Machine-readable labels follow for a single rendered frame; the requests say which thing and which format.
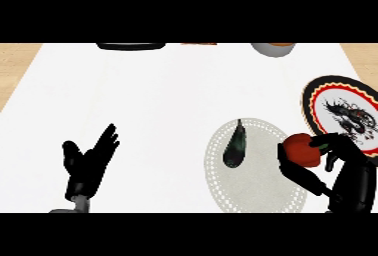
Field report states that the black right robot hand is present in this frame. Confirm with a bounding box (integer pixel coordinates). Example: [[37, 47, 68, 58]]
[[277, 132, 378, 214]]

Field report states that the red bell pepper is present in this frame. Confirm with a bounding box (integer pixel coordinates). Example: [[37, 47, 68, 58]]
[[281, 133, 324, 168]]

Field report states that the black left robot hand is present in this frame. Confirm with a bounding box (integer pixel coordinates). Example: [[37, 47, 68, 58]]
[[61, 123, 122, 203]]

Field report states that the grey bowl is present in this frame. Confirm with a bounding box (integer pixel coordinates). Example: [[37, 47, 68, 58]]
[[250, 42, 299, 58]]

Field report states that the black-rimmed patterned plate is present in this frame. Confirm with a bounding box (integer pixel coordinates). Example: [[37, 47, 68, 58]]
[[300, 75, 378, 159]]

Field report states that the black flat pan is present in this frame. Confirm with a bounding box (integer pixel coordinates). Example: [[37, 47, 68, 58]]
[[95, 42, 167, 52]]

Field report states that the round pale grey placemat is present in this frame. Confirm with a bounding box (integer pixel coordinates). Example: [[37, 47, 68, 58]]
[[204, 117, 309, 214]]

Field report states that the dark green eggplant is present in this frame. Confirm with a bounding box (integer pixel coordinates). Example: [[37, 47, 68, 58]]
[[222, 118, 250, 169]]

